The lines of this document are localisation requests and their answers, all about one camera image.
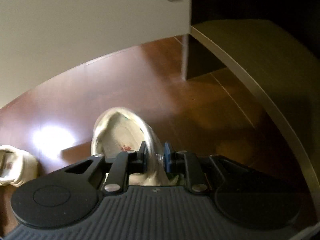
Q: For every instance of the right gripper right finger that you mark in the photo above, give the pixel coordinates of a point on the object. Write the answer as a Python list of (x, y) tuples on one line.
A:
[(187, 166)]

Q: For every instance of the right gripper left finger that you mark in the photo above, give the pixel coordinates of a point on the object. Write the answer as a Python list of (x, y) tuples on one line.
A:
[(122, 166)]

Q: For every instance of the cream chunky sneaker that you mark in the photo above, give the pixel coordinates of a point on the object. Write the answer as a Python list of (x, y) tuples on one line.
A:
[(119, 129), (17, 166)]

